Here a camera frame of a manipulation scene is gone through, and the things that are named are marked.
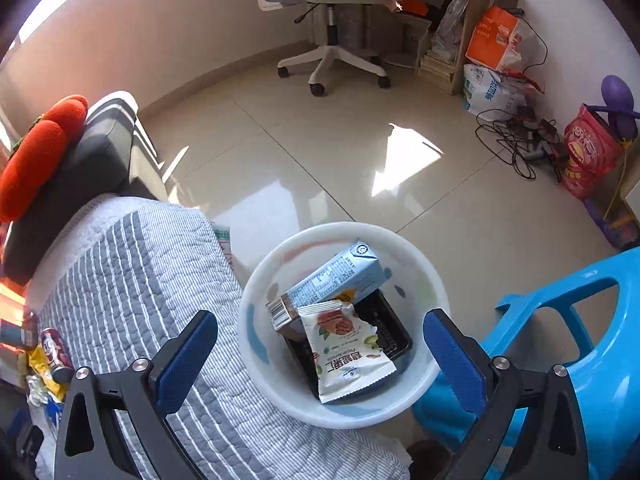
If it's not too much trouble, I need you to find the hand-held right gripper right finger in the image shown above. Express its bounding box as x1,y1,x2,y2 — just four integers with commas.
422,309,590,480

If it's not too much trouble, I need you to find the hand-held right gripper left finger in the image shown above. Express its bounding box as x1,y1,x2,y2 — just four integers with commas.
54,310,221,480

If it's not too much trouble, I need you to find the black plastic compartment tray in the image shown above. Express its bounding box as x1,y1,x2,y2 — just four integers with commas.
282,290,413,401

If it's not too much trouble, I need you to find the white plastic trash bin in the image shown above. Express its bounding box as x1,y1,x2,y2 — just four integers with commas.
237,221,448,430

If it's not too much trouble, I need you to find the white nut snack packet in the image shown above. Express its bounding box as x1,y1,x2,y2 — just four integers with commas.
299,299,397,405

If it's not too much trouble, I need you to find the crushed red drink can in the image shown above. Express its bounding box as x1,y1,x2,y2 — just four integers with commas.
39,327,77,386

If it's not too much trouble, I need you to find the light blue drink carton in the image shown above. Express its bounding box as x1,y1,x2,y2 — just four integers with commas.
265,237,393,332

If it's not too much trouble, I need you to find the grey striped quilted cushion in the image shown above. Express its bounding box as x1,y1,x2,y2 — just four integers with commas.
25,195,411,480

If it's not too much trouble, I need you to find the white green packet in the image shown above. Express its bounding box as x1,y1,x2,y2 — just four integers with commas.
212,226,237,271

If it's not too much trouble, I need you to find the blue plastic stool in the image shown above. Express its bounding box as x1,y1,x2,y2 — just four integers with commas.
411,247,640,480

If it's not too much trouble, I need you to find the red gift bag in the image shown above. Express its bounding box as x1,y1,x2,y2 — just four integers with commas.
560,104,626,201

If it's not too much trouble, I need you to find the red pumpkin cushion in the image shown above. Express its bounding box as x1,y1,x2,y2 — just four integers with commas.
0,94,90,223

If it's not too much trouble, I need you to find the white printed bag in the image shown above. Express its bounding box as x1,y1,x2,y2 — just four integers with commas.
461,62,531,122

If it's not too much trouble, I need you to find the purple balloon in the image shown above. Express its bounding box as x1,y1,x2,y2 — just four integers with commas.
580,75,640,141

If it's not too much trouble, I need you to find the orange cardboard box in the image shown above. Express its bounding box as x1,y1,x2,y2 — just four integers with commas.
465,6,538,72

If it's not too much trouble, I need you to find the white office chair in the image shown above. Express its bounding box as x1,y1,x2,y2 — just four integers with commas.
257,0,403,97

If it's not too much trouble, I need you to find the clear plastic bag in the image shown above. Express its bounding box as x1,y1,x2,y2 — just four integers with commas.
430,0,473,63

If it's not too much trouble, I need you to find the tangle of black cables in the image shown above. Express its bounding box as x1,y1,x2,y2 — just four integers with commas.
474,105,571,183

